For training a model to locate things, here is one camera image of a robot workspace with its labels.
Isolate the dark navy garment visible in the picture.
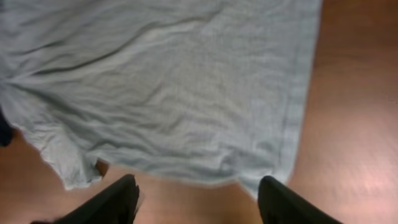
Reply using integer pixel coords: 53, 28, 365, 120
0, 110, 14, 147

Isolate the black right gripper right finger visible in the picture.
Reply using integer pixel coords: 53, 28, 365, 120
257, 175, 340, 224

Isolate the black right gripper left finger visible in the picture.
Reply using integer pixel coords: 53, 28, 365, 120
31, 174, 140, 224

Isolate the light blue t-shirt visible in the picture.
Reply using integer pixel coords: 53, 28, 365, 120
1, 0, 322, 197

